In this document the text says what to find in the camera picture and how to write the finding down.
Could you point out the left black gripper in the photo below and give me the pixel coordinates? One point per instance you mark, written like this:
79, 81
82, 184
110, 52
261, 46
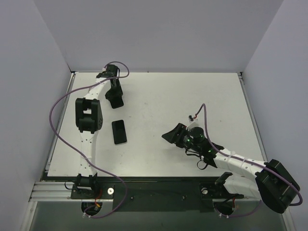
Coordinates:
113, 94

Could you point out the black phone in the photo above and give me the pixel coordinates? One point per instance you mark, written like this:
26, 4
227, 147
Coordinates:
119, 132
116, 102

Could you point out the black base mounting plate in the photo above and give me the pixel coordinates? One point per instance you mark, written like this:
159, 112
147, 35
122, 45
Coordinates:
154, 194

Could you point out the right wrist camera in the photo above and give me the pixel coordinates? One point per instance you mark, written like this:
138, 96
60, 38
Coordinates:
193, 122

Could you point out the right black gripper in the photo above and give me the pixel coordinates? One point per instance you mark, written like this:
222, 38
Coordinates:
179, 135

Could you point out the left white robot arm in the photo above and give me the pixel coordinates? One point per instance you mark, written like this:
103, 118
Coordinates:
89, 120

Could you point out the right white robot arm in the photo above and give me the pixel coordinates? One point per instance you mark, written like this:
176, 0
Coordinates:
268, 181

